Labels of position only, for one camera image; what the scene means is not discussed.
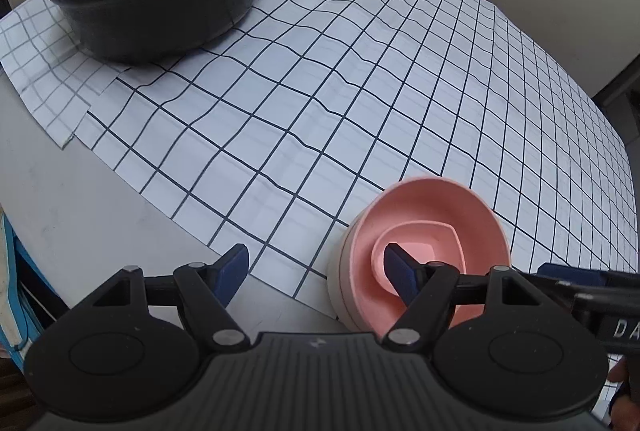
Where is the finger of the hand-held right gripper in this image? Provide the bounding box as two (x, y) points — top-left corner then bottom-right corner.
(536, 262), (612, 308)

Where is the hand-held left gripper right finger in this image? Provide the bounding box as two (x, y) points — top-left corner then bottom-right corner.
(381, 242), (568, 354)

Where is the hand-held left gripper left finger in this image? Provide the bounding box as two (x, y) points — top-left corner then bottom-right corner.
(70, 242), (251, 355)

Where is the pink bowl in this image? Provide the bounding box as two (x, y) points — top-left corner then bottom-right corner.
(344, 178), (512, 336)

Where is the person's right hand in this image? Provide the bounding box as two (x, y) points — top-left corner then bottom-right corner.
(608, 356), (637, 430)

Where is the white checkered tablecloth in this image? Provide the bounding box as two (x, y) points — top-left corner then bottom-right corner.
(0, 0), (632, 323)

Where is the blue and white cloth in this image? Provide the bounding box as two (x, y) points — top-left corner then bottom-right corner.
(0, 210), (32, 354)

